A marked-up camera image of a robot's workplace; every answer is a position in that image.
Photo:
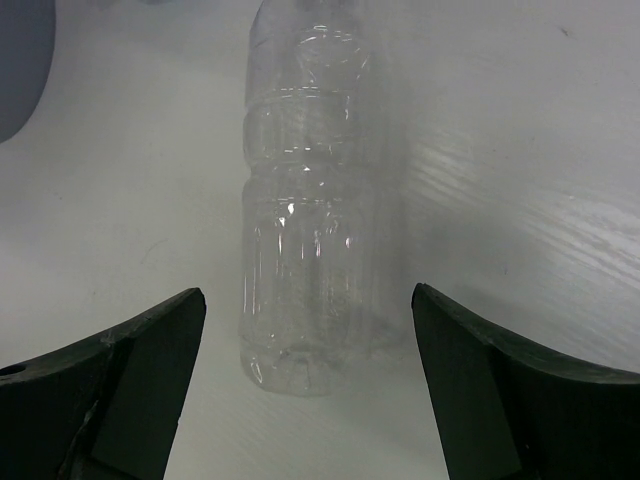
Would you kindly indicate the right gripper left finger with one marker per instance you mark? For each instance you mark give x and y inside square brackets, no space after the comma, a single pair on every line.
[107,406]

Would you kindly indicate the clear ribbed bottle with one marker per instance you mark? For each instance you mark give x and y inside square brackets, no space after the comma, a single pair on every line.
[315,205]

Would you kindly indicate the white round bin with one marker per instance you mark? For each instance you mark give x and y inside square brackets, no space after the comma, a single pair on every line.
[28,29]

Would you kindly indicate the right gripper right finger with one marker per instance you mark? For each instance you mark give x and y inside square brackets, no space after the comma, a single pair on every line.
[507,407]

